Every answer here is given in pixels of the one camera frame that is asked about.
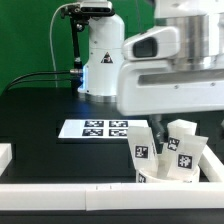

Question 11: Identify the black cable lower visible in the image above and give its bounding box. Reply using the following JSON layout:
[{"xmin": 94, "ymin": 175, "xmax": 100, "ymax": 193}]
[{"xmin": 6, "ymin": 77, "xmax": 83, "ymax": 92}]

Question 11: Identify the white marker sheet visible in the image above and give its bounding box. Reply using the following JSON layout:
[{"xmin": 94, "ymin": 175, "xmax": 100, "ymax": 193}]
[{"xmin": 58, "ymin": 119, "xmax": 148, "ymax": 139}]

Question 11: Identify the grey depth camera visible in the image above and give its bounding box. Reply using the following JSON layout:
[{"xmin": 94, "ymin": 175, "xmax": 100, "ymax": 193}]
[{"xmin": 80, "ymin": 1, "xmax": 114, "ymax": 17}]

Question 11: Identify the black camera stand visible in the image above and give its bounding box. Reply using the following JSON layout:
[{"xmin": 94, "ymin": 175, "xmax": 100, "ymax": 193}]
[{"xmin": 61, "ymin": 5, "xmax": 90, "ymax": 92}]

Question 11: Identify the black cable upper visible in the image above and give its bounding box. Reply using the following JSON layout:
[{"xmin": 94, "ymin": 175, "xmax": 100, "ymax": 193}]
[{"xmin": 2, "ymin": 69, "xmax": 84, "ymax": 95}]

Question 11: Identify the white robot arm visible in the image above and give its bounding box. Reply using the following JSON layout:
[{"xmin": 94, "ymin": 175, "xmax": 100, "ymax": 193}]
[{"xmin": 85, "ymin": 0, "xmax": 224, "ymax": 115}]

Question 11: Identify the white right fence bar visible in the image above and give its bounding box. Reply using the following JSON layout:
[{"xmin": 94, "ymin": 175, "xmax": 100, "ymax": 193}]
[{"xmin": 199, "ymin": 146, "xmax": 224, "ymax": 183}]

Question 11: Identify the black cable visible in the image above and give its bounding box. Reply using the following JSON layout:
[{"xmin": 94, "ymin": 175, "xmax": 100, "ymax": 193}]
[
  {"xmin": 2, "ymin": 69, "xmax": 84, "ymax": 95},
  {"xmin": 6, "ymin": 77, "xmax": 83, "ymax": 92}
]

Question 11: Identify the white left fence bar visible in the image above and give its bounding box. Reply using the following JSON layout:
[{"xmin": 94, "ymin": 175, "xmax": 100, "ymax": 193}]
[{"xmin": 0, "ymin": 143, "xmax": 12, "ymax": 176}]

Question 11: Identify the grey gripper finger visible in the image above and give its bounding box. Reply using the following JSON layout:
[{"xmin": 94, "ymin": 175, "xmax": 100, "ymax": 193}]
[{"xmin": 149, "ymin": 114, "xmax": 165, "ymax": 144}]

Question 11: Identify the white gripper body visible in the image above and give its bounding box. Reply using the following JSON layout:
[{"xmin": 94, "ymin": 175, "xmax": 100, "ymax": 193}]
[{"xmin": 117, "ymin": 26, "xmax": 224, "ymax": 116}]

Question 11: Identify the white cable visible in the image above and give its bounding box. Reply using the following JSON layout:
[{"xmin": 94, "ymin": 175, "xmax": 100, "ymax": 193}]
[{"xmin": 49, "ymin": 3, "xmax": 80, "ymax": 89}]

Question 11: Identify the white round stool seat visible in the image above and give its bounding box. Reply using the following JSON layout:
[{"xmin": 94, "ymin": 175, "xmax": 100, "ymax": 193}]
[{"xmin": 136, "ymin": 167, "xmax": 200, "ymax": 183}]

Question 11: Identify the white fence bar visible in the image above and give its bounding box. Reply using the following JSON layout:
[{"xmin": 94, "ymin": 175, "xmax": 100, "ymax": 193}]
[
  {"xmin": 199, "ymin": 146, "xmax": 224, "ymax": 183},
  {"xmin": 0, "ymin": 182, "xmax": 224, "ymax": 211},
  {"xmin": 0, "ymin": 143, "xmax": 12, "ymax": 176}
]

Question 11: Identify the white front fence bar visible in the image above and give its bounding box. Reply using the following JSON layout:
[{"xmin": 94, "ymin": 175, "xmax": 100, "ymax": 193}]
[{"xmin": 0, "ymin": 182, "xmax": 224, "ymax": 211}]

